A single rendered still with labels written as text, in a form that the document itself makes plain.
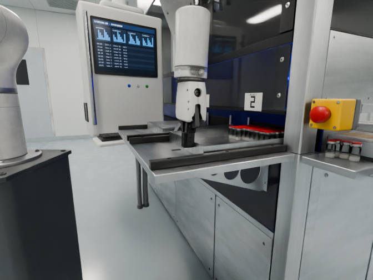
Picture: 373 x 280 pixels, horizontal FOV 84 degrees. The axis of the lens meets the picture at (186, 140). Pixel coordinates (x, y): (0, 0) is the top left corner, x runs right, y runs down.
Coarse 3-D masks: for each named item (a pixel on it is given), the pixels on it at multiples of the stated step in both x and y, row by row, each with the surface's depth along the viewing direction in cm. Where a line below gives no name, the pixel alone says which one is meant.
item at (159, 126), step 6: (192, 120) 114; (150, 126) 99; (156, 126) 90; (162, 126) 108; (168, 126) 109; (174, 126) 111; (180, 126) 112; (204, 126) 89; (210, 126) 90; (216, 126) 91; (222, 126) 92; (228, 126) 94; (156, 132) 90; (162, 132) 82
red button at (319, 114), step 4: (312, 108) 48; (316, 108) 47; (320, 108) 46; (324, 108) 46; (312, 112) 48; (316, 112) 47; (320, 112) 46; (324, 112) 46; (328, 112) 46; (312, 116) 48; (316, 116) 47; (320, 116) 46; (324, 116) 46; (328, 116) 46; (312, 120) 48; (316, 120) 47; (320, 120) 47; (324, 120) 46
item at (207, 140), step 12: (180, 132) 76; (204, 132) 80; (216, 132) 82; (228, 132) 84; (180, 144) 65; (204, 144) 68; (216, 144) 68; (228, 144) 54; (240, 144) 56; (252, 144) 57; (264, 144) 59
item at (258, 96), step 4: (248, 96) 72; (256, 96) 69; (260, 96) 67; (248, 100) 73; (252, 100) 71; (256, 100) 69; (260, 100) 67; (248, 104) 73; (252, 104) 71; (256, 104) 69; (260, 104) 67; (244, 108) 75; (248, 108) 73; (252, 108) 71; (256, 108) 69; (260, 108) 68
